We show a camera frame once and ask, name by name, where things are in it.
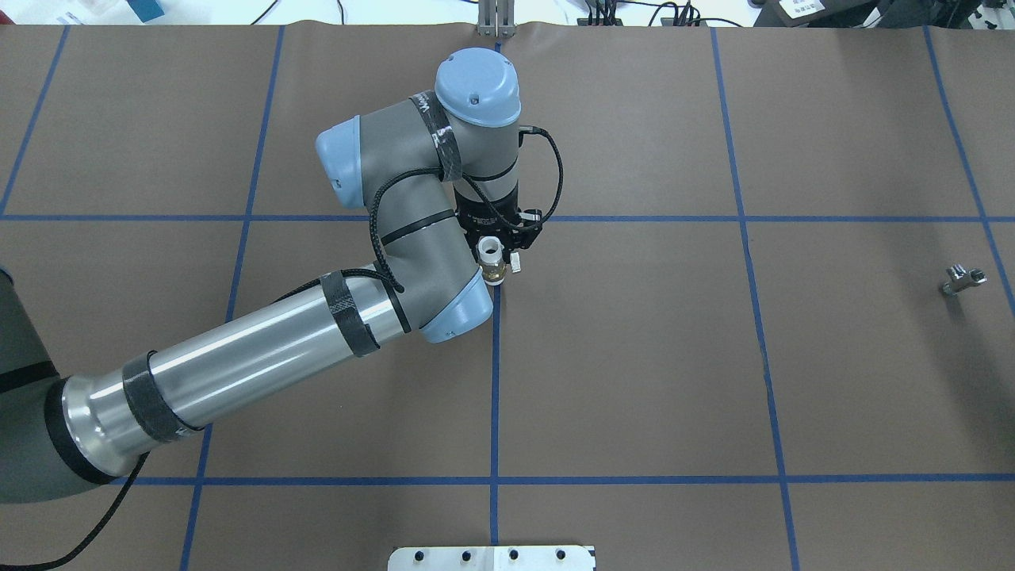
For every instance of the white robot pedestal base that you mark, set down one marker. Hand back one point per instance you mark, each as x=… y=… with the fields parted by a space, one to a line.
x=518 y=557

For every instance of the black label printer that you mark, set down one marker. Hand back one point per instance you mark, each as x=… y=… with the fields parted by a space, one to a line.
x=816 y=14

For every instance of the aluminium frame post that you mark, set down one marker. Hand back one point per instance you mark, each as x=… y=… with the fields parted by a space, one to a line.
x=496 y=18

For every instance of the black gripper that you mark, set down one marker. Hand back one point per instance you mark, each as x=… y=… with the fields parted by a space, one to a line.
x=481 y=214

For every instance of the brass PPR valve white ends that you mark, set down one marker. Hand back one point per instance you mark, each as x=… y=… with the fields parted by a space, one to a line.
x=496 y=261

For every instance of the chrome threaded pipe fitting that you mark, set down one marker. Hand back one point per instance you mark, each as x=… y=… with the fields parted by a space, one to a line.
x=960 y=278

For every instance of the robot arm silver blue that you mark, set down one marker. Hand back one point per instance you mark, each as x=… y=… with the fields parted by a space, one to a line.
x=437 y=175

